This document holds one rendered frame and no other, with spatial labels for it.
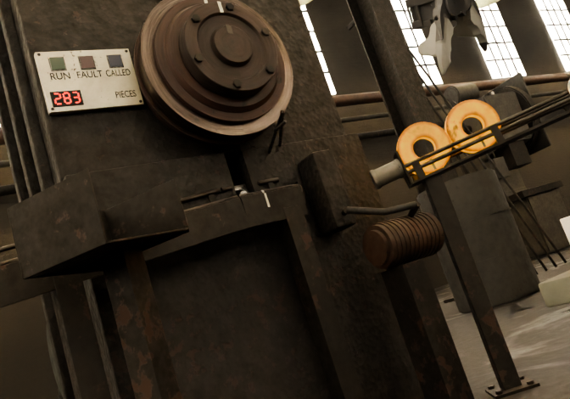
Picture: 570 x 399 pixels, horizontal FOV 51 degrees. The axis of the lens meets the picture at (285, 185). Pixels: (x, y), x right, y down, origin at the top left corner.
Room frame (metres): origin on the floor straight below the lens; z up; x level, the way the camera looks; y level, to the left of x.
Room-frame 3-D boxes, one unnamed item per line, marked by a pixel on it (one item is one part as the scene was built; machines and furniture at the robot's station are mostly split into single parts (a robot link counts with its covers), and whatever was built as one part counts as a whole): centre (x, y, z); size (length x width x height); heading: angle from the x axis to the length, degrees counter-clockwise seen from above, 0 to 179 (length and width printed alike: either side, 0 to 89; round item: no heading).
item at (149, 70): (1.63, 0.08, 1.12); 0.47 x 0.06 x 0.47; 123
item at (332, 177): (1.77, -0.11, 0.68); 0.11 x 0.08 x 0.24; 33
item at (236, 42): (1.55, 0.03, 1.12); 0.28 x 0.06 x 0.28; 123
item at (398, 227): (1.70, -0.27, 0.27); 0.22 x 0.13 x 0.53; 123
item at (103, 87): (1.54, 0.42, 1.15); 0.26 x 0.02 x 0.18; 123
